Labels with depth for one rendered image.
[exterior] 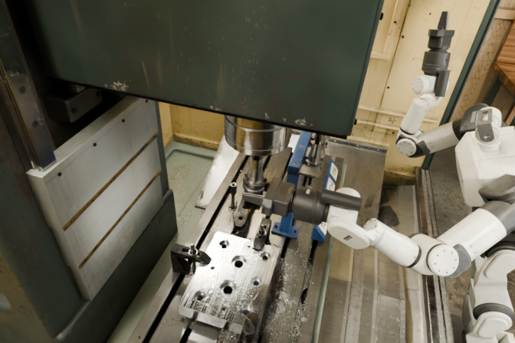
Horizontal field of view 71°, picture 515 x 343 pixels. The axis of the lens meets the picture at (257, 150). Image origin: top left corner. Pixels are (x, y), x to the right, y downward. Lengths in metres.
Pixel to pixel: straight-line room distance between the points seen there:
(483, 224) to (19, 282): 1.16
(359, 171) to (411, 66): 0.57
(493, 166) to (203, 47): 0.92
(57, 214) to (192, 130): 1.40
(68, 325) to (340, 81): 1.06
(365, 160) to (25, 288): 1.55
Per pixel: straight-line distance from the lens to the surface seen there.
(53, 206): 0.98
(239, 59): 0.64
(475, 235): 1.09
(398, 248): 0.99
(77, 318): 1.33
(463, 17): 1.78
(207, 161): 2.23
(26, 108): 0.87
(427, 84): 1.47
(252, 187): 0.92
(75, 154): 0.99
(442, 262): 1.02
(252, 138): 0.77
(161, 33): 0.69
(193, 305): 1.13
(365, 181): 1.93
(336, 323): 1.41
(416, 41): 1.79
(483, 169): 1.25
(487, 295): 1.76
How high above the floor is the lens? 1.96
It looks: 36 degrees down
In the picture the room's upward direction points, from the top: 4 degrees clockwise
